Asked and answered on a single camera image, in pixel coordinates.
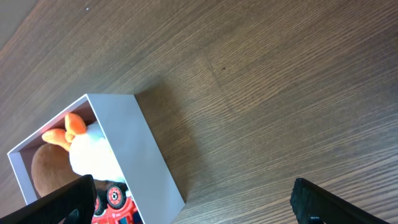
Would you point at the pink box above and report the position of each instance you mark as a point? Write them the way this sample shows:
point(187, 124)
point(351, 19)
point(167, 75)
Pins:
point(123, 124)

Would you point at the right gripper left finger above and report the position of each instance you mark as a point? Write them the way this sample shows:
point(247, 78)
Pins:
point(72, 203)

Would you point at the white duck plush toy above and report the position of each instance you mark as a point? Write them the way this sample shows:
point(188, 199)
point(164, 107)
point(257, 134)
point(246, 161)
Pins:
point(89, 150)

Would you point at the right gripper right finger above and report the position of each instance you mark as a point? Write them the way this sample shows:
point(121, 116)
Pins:
point(313, 204)

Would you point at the red toy car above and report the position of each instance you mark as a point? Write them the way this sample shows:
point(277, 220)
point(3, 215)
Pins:
point(115, 206)

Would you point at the brown plush toy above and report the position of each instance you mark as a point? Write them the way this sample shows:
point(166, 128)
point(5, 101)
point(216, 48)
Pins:
point(51, 169)

